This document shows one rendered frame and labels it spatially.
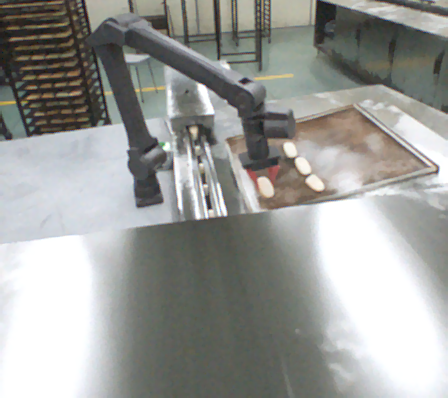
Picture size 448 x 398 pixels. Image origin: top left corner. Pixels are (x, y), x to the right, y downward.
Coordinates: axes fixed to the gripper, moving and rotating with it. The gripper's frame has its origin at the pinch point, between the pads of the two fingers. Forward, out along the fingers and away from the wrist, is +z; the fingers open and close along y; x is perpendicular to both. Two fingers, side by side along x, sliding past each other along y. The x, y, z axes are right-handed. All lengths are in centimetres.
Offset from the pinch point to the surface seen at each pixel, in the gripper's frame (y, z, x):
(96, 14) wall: -142, 27, 718
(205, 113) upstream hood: -9, 2, 64
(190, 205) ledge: -21.1, 5.3, 7.1
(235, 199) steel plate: -7.9, 11.8, 13.5
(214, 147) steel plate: -9, 12, 52
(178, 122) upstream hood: -21, 3, 63
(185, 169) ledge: -21.1, 5.6, 29.2
